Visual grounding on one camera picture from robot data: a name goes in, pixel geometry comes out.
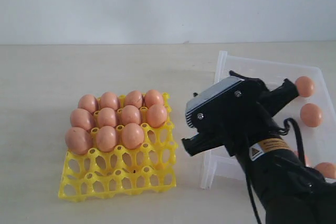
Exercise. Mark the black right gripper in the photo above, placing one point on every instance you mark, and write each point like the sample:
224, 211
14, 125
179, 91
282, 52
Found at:
259, 122

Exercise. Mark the brown egg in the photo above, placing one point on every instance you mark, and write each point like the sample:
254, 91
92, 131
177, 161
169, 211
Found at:
134, 98
106, 139
130, 114
109, 100
307, 161
328, 170
153, 97
311, 115
156, 115
89, 103
78, 140
132, 136
83, 119
107, 117
305, 86

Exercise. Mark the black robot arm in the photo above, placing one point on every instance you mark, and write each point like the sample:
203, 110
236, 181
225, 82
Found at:
289, 191

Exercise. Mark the clear plastic bin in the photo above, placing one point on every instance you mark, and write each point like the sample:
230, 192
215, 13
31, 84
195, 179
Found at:
318, 142

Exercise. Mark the yellow plastic egg tray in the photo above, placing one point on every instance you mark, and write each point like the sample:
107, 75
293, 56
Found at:
97, 174

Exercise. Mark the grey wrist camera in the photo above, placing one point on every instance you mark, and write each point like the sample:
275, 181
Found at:
224, 102

